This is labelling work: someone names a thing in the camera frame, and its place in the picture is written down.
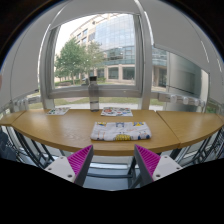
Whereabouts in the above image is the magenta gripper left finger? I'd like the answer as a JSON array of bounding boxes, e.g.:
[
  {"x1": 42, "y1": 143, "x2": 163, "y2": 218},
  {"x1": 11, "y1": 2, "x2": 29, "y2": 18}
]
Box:
[{"x1": 45, "y1": 145, "x2": 94, "y2": 186}]

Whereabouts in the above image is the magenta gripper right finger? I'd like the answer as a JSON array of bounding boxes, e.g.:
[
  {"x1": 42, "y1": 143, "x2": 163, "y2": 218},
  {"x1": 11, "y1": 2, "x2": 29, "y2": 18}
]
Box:
[{"x1": 134, "y1": 145, "x2": 182, "y2": 185}]

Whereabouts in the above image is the white patterned folded towel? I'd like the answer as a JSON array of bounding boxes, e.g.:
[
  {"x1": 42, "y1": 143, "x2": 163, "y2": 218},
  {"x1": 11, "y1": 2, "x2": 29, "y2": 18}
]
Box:
[{"x1": 90, "y1": 122, "x2": 152, "y2": 141}]

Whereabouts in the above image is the colourful booklet left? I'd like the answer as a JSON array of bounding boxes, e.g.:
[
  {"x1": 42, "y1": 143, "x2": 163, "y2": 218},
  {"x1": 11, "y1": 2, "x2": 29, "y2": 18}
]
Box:
[{"x1": 46, "y1": 107, "x2": 70, "y2": 115}]

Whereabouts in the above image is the colourful booklet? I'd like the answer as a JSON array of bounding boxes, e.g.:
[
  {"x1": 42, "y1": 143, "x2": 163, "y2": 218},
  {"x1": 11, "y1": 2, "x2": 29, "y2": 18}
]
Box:
[
  {"x1": 101, "y1": 107, "x2": 132, "y2": 116},
  {"x1": 46, "y1": 107, "x2": 70, "y2": 115}
]

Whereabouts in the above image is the colourful booklet centre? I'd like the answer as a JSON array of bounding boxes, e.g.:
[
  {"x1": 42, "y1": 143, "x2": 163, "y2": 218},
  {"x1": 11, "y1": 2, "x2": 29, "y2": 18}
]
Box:
[{"x1": 101, "y1": 107, "x2": 132, "y2": 116}]

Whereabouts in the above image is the clear water bottle black cap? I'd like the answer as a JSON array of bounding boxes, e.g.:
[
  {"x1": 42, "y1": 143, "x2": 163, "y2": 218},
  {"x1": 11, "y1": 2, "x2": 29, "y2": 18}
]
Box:
[{"x1": 88, "y1": 76, "x2": 99, "y2": 112}]

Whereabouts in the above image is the grey window frame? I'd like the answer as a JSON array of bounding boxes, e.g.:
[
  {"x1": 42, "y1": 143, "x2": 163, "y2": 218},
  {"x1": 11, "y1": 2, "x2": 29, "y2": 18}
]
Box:
[{"x1": 40, "y1": 13, "x2": 152, "y2": 109}]

